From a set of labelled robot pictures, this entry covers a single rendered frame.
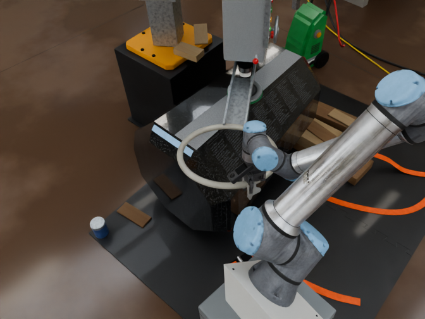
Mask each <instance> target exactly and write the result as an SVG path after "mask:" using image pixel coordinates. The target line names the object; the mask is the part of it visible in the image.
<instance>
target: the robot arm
mask: <svg viewBox="0 0 425 319"><path fill-rule="evenodd" d="M376 88H377V90H375V98H376V99H375V100H374V101H373V102H372V103H371V105H370V106H369V107H368V108H367V109H366V110H365V111H364V112H363V113H362V114H361V115H360V116H359V117H358V118H357V119H356V120H355V121H354V122H353V123H352V124H351V125H350V126H349V127H348V128H347V129H346V130H345V131H344V132H343V133H342V134H341V135H340V136H339V137H336V138H334V139H331V140H328V141H325V142H322V143H320V144H317V145H315V146H311V147H308V148H306V149H303V150H301V151H296V152H294V153H290V154H287V153H285V152H283V151H282V150H280V149H278V148H276V147H274V146H273V145H271V143H270V141H269V139H268V137H267V135H266V129H267V128H266V124H265V123H263V122H261V121H257V120H253V121H249V122H246V123H245V124H244V126H243V144H242V158H243V160H244V162H243V163H242V164H241V165H240V166H238V167H237V168H236V169H234V170H233V171H232V172H231V173H230V174H228V175H227V177H228V178H229V180H230V182H231V183H232V184H235V183H236V182H238V181H239V180H240V179H242V181H246V182H247V183H248V185H247V197H248V198H249V200H251V199H252V196H253V195H254V194H257V193H258V192H260V191H261V188H259V187H256V183H254V182H255V181H256V182H257V181H261V182H262V181H265V180H266V171H271V172H273V173H275V174H277V175H279V176H281V177H283V178H284V179H286V180H289V181H294V182H293V183H292V184H291V185H290V186H289V187H288V188H287V189H286V190H285V191H284V192H283V193H282V194H281V195H280V196H279V197H278V198H277V199H276V200H270V199H269V200H267V201H266V202H265V203H264V204H263V205H262V206H261V207H260V208H256V207H255V206H249V207H246V208H245V209H243V210H242V211H241V213H240V214H239V215H238V217H237V219H236V221H235V225H234V229H233V231H234V233H233V238H234V241H235V244H236V246H237V248H239V250H241V251H243V252H245V253H246V254H248V255H251V256H255V257H256V258H260V259H262V260H261V261H259V262H258V263H256V264H254V265H253V266H252V267H251V268H250V270H249V278H250V281H251V282H252V284H253V285H254V287H255V288H256V289H257V290H258V291H259V292H260V293H261V294H262V295H263V296H264V297H265V298H266V299H268V300H270V301H271V302H272V303H274V304H276V305H278V306H281V307H285V308H286V307H289V306H290V305H291V304H292V303H293V301H294V299H295V296H296V293H297V289H298V287H299V285H300V284H301V283H302V281H303V280H304V279H305V278H306V276H307V275H308V274H309V273H310V272H311V270H312V269H313V268H314V267H315V266H316V265H317V263H318V262H319V260H320V259H321V258H322V257H323V256H324V254H325V253H326V251H327V250H328V248H329V244H328V242H327V240H326V239H325V238H324V237H323V236H322V235H321V234H320V233H319V232H318V231H317V230H316V229H315V228H314V227H313V226H312V225H311V224H310V223H308V222H307V221H305V220H306V219H308V217H310V216H311V215H312V214H313V212H315V211H316V210H317V209H318V208H319V207H320V206H321V205H322V204H323V203H324V202H326V201H327V200H328V199H329V198H330V197H331V196H332V195H333V194H334V193H335V192H336V191H337V190H338V189H339V188H340V187H341V186H342V185H343V184H345V183H346V182H347V181H348V180H349V179H350V178H351V177H352V176H353V175H355V174H356V173H357V172H358V171H359V170H360V169H361V168H362V167H363V166H364V165H365V164H366V163H367V162H368V161H369V160H370V159H371V158H373V157H374V156H375V155H376V154H377V153H378V152H379V151H380V150H381V149H384V148H386V147H390V146H394V145H396V144H400V143H403V142H407V143H409V144H417V143H420V142H423V141H425V79H424V78H423V77H422V76H420V75H418V74H417V73H416V72H413V71H412V70H400V71H399V70H397V71H395V72H392V73H390V74H388V75H387V76H385V77H384V78H383V79H382V80H381V81H380V82H379V84H378V85H377V87H376ZM264 174H265V176H264Z"/></svg>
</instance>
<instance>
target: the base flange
mask: <svg viewBox="0 0 425 319"><path fill-rule="evenodd" d="M183 31H184V34H183V37H182V39H181V42H184V43H187V44H190V45H193V46H196V47H199V48H202V49H203V48H205V47H206V46H208V45H209V44H210V43H211V42H212V41H213V40H212V35H211V34H209V33H207V35H208V44H199V45H195V39H194V27H193V26H191V25H189V24H187V23H185V22H183ZM126 48H127V49H128V50H129V51H131V52H133V53H135V54H137V55H139V56H141V57H143V58H145V59H146V60H148V61H150V62H152V63H154V64H155V65H157V66H160V67H161V68H164V69H165V70H174V69H175V68H176V67H178V66H179V65H181V64H182V63H183V62H185V61H186V60H187V59H186V58H182V57H180V56H177V55H175V54H174V53H173V48H174V47H166V46H154V45H153V41H152V34H151V28H150V27H149V28H147V29H146V30H144V31H143V32H141V33H139V34H138V35H136V36H135V37H132V38H131V39H130V40H128V41H127V42H126Z"/></svg>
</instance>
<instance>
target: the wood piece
mask: <svg viewBox="0 0 425 319"><path fill-rule="evenodd" d="M173 53H174V54H175V55H177V56H180V57H182V58H186V59H189V60H191V61H194V62H198V61H199V60H200V59H201V58H202V57H203V56H204V49H202V48H199V47H196V46H193V45H190V44H187V43H184V42H180V43H179V44H177V45H176V46H175V47H174V48H173Z"/></svg>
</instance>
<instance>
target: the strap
mask: <svg viewBox="0 0 425 319"><path fill-rule="evenodd" d="M374 157H375V158H379V159H381V160H384V161H386V162H388V163H390V164H392V165H393V166H394V167H395V168H397V169H398V170H400V171H401V172H404V173H407V174H410V175H415V176H420V177H425V172H418V171H413V170H409V169H406V168H403V167H401V166H400V165H398V164H396V163H395V162H394V161H393V160H391V159H390V158H388V157H386V156H383V155H381V154H378V153H377V154H376V155H375V156H374ZM327 201H330V202H332V203H335V204H339V205H341V206H345V207H348V208H352V209H355V210H360V211H365V212H370V213H376V214H381V215H406V214H409V213H413V212H416V211H418V210H420V209H422V208H423V207H425V198H424V199H423V200H422V201H420V202H419V203H417V204H416V205H414V206H411V207H409V208H404V209H400V210H385V209H379V208H372V207H367V206H362V205H358V204H354V203H349V202H346V201H342V200H340V199H337V198H334V197H330V198H329V199H328V200H327ZM303 281H304V282H305V283H306V284H307V285H308V286H309V287H310V288H311V289H313V290H314V291H315V292H316V293H318V294H321V295H323V296H326V297H329V298H331V299H334V300H337V301H341V302H344V303H349V304H354V305H358V306H360V298H356V297H351V296H345V295H342V294H338V293H335V292H332V291H329V290H327V289H324V288H322V287H320V286H318V285H315V284H313V283H311V282H309V281H306V280H303Z"/></svg>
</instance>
